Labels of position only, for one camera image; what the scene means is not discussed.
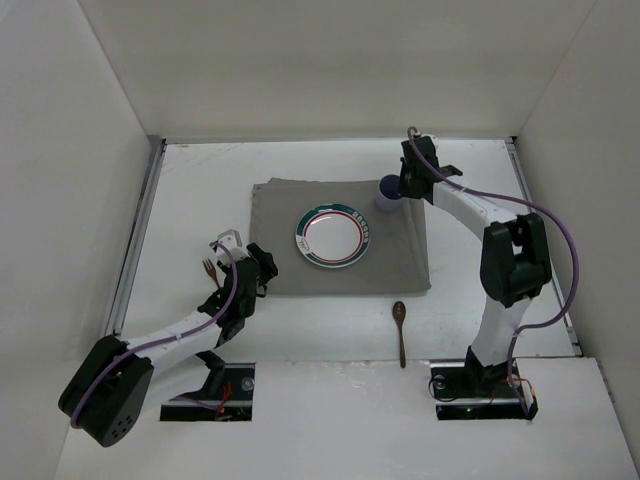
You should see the purple cable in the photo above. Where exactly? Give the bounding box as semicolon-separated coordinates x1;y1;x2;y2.
406;126;581;416
71;242;236;430

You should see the right aluminium table rail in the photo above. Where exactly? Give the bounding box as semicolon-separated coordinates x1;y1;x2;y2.
506;137;583;357

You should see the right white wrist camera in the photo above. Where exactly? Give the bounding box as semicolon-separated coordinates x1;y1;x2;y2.
421;133;439;151

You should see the brown wooden spoon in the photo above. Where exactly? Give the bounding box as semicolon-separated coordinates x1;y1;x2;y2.
392;301;406;368

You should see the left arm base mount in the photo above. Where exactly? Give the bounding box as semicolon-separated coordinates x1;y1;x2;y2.
159;351;256;422

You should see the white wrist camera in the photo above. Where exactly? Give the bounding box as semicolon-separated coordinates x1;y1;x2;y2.
209;229;247;265
421;133;439;151

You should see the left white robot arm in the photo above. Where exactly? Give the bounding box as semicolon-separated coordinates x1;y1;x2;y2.
58;241;278;448

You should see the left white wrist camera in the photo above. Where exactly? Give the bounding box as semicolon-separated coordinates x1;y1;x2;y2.
209;229;247;265

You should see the lavender plastic cup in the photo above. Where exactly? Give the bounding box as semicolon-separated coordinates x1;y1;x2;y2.
375;174;403;213

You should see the white plate green rim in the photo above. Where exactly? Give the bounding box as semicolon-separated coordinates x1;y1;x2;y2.
295;203;371;269

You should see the aluminium table rail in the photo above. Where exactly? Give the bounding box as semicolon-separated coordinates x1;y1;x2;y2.
506;137;583;357
98;135;166;337

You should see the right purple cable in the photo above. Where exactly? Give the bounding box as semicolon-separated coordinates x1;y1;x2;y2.
406;126;581;416

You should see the left aluminium table rail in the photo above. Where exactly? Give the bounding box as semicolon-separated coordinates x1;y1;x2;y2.
98;135;166;337

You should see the grey cloth placemat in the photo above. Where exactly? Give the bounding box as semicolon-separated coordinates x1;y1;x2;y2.
249;178;431;296

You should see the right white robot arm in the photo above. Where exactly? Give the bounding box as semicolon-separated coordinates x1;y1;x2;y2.
398;135;551;368

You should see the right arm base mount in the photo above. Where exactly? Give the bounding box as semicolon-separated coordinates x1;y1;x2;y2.
428;352;538;421

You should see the brown wooden fork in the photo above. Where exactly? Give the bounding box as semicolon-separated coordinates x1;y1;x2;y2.
202;258;220;288

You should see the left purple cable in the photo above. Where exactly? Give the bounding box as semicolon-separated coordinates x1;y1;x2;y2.
71;242;236;430

